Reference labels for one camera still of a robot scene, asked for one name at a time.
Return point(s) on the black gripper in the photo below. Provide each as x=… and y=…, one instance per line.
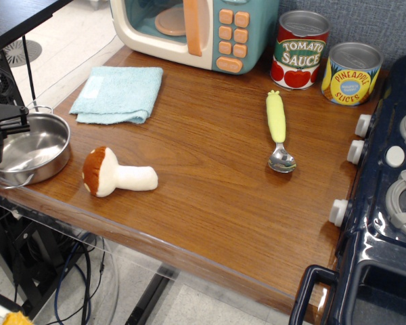
x=13, y=120

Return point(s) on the stainless steel pot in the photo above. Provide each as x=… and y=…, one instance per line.
x=36, y=155

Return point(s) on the white stove knob bottom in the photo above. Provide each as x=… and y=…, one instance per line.
x=338, y=211

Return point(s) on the white stove knob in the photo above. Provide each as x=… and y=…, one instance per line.
x=362, y=125
x=338, y=211
x=355, y=151

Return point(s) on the plush brown white mushroom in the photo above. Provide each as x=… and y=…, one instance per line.
x=102, y=174

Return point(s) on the black side desk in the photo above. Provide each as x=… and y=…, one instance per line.
x=17, y=18

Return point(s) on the light blue folded cloth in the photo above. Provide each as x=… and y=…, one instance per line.
x=114, y=95

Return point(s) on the teal cream toy microwave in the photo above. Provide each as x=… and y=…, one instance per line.
x=223, y=36

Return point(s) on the tomato sauce can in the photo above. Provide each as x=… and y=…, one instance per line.
x=301, y=40

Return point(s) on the white stove knob middle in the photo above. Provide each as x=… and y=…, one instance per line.
x=355, y=151

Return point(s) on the pineapple slices can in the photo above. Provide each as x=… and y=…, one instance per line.
x=351, y=73

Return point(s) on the white stove knob top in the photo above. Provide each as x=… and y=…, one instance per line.
x=362, y=125

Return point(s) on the dark blue toy stove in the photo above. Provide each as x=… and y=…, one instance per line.
x=368, y=285

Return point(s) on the black metal table frame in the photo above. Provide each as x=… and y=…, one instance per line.
x=33, y=257

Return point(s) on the spoon with yellow-green handle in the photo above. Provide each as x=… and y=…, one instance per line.
x=280, y=160

